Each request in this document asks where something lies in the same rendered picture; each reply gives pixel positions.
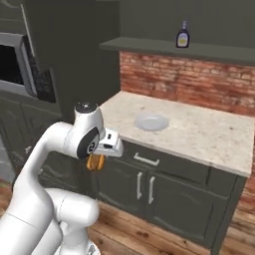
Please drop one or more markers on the silver microwave oven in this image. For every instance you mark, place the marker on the silver microwave oven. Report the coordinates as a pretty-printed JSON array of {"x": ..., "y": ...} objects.
[{"x": 23, "y": 66}]

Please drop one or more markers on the dark green tall cabinet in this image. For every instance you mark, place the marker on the dark green tall cabinet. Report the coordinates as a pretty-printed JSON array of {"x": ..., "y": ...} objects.
[{"x": 43, "y": 99}]

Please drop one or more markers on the dark green cupboard door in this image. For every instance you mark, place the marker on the dark green cupboard door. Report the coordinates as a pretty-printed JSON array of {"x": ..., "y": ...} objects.
[
  {"x": 181, "y": 207},
  {"x": 121, "y": 189}
]

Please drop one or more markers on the dark green shelf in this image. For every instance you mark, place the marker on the dark green shelf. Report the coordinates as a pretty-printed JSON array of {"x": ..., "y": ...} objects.
[{"x": 179, "y": 49}]

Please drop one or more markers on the dark condiment bottle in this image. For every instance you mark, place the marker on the dark condiment bottle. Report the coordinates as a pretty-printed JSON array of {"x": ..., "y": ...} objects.
[{"x": 183, "y": 37}]

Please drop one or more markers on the dark green drawer front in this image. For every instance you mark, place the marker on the dark green drawer front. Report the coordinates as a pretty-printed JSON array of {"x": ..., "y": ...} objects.
[{"x": 167, "y": 161}]

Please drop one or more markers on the white round plate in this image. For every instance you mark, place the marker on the white round plate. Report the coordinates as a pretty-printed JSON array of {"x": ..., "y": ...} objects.
[{"x": 151, "y": 122}]

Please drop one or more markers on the brown hot dog bun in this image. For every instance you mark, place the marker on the brown hot dog bun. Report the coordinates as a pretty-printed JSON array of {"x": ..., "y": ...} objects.
[{"x": 95, "y": 162}]

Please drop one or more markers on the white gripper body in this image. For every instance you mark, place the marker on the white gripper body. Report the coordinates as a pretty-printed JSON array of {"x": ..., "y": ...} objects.
[{"x": 112, "y": 150}]

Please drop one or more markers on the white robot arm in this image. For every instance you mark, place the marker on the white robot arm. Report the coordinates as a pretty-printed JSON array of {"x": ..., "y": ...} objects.
[{"x": 40, "y": 186}]

